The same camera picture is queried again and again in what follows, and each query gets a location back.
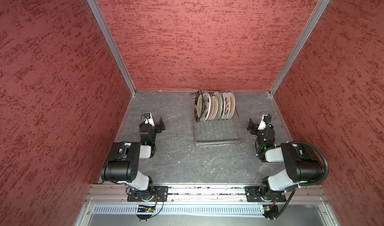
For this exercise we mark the small red patterned plate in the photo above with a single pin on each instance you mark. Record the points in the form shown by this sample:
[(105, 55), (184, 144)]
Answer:
[(214, 108)]

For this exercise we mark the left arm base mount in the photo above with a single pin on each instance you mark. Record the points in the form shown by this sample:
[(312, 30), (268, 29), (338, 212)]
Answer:
[(159, 192)]

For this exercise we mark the aluminium corner post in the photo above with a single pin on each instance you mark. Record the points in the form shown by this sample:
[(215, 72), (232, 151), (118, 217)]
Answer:
[(95, 8), (307, 30)]

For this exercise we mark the dark striped rim plate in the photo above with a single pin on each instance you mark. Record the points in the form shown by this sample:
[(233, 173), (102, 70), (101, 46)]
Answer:
[(198, 105)]

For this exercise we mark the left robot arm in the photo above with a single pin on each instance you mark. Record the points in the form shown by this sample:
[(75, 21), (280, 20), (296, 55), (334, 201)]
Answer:
[(122, 163)]

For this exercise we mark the circuit board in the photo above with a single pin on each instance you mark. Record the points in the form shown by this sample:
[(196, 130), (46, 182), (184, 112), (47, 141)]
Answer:
[(271, 211), (146, 209)]

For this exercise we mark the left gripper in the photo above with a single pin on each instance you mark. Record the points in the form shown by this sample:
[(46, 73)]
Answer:
[(157, 127)]

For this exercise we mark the floral white plate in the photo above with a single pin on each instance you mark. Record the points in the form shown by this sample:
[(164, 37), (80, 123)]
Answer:
[(227, 105)]

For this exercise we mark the right aluminium corner post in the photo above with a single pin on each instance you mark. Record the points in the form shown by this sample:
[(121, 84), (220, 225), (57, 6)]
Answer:
[(307, 30)]

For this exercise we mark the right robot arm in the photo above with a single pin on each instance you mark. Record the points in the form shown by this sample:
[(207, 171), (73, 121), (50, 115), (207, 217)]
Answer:
[(305, 164)]

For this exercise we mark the plain grey white plate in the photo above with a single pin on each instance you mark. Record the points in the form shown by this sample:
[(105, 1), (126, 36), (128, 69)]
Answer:
[(220, 111)]

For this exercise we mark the left aluminium corner post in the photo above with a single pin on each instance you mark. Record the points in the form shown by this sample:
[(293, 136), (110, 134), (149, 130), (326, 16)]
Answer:
[(95, 8)]

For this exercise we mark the right circuit board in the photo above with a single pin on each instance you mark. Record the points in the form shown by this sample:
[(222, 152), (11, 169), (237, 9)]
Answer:
[(271, 211)]

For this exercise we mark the wire dish rack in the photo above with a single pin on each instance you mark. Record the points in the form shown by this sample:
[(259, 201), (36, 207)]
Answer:
[(217, 132)]

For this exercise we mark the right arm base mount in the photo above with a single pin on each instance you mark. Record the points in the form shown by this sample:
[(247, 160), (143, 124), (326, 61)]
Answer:
[(253, 193)]

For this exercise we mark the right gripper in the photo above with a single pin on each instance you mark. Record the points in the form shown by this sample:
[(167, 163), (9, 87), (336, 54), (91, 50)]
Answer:
[(255, 128)]

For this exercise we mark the rightmost floral plate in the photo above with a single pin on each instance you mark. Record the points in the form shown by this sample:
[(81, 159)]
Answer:
[(232, 105)]

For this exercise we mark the left circuit board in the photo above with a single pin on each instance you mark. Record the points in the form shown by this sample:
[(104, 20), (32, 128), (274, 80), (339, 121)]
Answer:
[(146, 209)]

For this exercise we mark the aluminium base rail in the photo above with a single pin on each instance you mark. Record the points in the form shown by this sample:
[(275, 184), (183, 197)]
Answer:
[(203, 194)]

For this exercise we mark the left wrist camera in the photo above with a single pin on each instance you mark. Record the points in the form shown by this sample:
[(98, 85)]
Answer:
[(147, 118)]

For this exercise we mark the white watermelon pattern plate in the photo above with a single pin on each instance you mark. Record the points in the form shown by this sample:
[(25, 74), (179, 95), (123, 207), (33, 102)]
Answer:
[(206, 106)]

